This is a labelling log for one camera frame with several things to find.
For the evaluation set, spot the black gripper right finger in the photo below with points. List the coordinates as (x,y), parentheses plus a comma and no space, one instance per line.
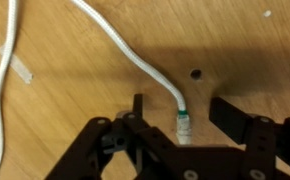
(268,150)

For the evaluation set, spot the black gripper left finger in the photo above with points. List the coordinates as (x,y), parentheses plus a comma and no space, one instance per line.
(128,153)

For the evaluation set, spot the clear tape piece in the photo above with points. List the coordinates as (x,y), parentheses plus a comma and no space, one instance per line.
(21,68)

